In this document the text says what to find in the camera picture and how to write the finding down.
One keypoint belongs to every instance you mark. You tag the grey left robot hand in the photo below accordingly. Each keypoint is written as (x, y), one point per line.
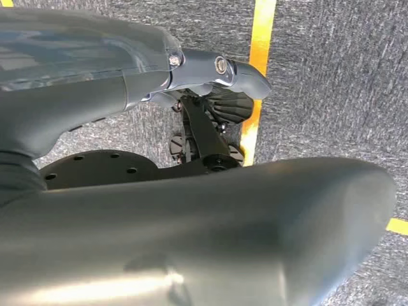
(191, 236)

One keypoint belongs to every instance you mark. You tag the yellow floor tape strip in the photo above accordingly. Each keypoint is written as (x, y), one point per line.
(261, 33)
(5, 2)
(398, 227)

